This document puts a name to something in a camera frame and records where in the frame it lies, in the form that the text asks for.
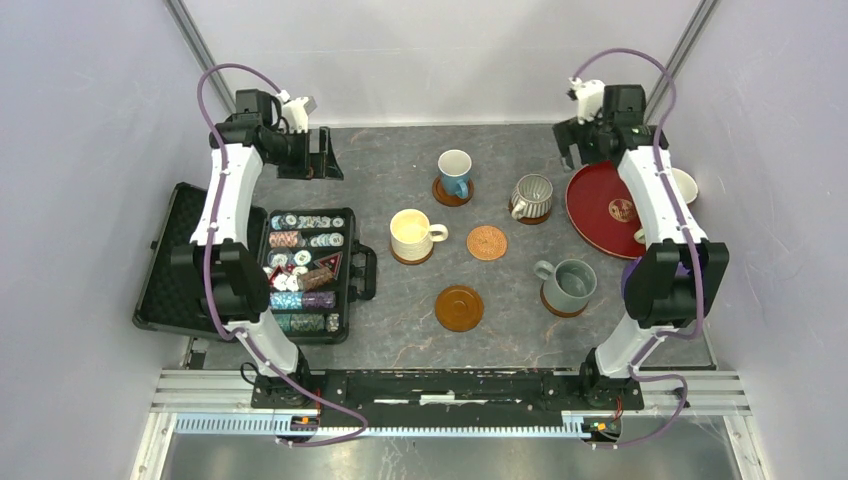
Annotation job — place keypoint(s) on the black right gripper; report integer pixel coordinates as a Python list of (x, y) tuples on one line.
[(569, 132)]

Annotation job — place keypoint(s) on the black foam-lined case lid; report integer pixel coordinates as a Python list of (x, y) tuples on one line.
[(162, 305)]

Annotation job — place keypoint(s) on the black poker chip case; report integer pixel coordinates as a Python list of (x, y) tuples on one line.
[(316, 267)]

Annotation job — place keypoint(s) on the white red mug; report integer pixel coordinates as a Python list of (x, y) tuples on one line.
[(686, 184)]

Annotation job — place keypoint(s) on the light green mug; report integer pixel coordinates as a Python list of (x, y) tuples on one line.
[(640, 236)]

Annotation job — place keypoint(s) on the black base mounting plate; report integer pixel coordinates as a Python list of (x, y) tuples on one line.
[(342, 389)]

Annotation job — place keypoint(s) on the brown wooden coaster back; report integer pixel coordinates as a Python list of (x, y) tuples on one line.
[(444, 198)]

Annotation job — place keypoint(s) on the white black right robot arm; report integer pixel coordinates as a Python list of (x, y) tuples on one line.
[(671, 288)]

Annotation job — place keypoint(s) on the brown wooden coaster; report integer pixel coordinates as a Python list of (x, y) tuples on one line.
[(405, 261), (556, 312), (531, 220), (459, 308), (444, 198)]

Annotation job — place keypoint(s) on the cream mug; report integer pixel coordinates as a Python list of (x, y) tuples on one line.
[(412, 234)]

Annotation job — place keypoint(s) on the woven light brown coaster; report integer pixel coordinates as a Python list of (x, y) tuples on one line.
[(487, 243)]

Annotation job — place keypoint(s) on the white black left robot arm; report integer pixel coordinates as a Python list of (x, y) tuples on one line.
[(215, 266)]

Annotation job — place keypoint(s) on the red round tray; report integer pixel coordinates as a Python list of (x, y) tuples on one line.
[(601, 209)]

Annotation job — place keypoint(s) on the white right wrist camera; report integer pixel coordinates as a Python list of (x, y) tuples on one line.
[(589, 98)]

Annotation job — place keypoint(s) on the aluminium frame rail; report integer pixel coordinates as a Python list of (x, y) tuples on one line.
[(220, 402)]

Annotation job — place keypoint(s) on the blue patterned mug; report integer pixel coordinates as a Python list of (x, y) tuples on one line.
[(455, 166)]

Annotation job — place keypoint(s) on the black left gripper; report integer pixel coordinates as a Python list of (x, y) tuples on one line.
[(321, 165)]

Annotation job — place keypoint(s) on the grey ribbed mug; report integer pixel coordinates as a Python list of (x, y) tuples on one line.
[(531, 196)]

